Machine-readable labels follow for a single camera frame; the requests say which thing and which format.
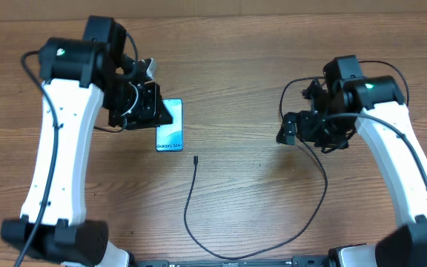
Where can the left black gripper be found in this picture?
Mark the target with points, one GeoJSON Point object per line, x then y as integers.
{"type": "Point", "coordinates": [151, 115]}

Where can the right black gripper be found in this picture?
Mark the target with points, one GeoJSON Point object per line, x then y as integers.
{"type": "Point", "coordinates": [305, 122]}

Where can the Galaxy S24 smartphone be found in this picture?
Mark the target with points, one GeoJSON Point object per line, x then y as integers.
{"type": "Point", "coordinates": [170, 137]}

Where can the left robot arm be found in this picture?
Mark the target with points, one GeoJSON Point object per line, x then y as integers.
{"type": "Point", "coordinates": [77, 79]}

